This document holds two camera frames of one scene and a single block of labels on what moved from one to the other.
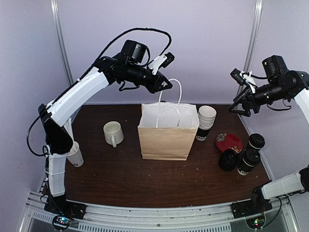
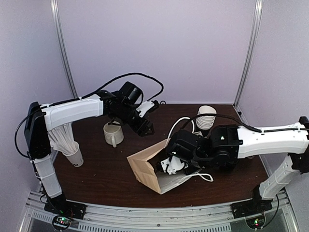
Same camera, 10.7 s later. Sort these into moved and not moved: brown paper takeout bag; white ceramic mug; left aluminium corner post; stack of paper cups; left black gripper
Moved: left black gripper; brown paper takeout bag
Not moved: left aluminium corner post; white ceramic mug; stack of paper cups
